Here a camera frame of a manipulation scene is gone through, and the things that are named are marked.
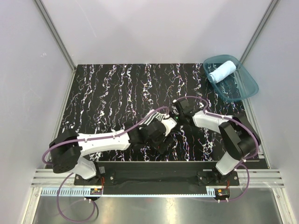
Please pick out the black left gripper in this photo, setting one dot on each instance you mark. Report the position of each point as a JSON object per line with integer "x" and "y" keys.
{"x": 160, "y": 146}

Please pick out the green white striped towel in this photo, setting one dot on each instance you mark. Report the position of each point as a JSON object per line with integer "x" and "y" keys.
{"x": 155, "y": 116}

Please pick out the light blue towel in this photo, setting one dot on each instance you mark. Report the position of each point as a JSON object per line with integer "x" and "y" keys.
{"x": 222, "y": 72}

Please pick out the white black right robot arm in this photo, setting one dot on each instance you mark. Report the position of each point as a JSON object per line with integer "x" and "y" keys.
{"x": 239, "y": 137}

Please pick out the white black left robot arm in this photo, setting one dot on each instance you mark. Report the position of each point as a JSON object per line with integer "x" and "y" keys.
{"x": 68, "y": 151}

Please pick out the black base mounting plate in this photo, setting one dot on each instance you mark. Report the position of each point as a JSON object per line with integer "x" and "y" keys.
{"x": 172, "y": 165}

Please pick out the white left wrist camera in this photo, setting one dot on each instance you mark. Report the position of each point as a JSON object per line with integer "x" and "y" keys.
{"x": 169, "y": 124}

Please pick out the white slotted cable duct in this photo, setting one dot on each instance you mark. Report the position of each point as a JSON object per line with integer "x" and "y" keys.
{"x": 127, "y": 192}

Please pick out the aluminium front rail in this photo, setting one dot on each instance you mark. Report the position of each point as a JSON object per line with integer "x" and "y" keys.
{"x": 256, "y": 178}

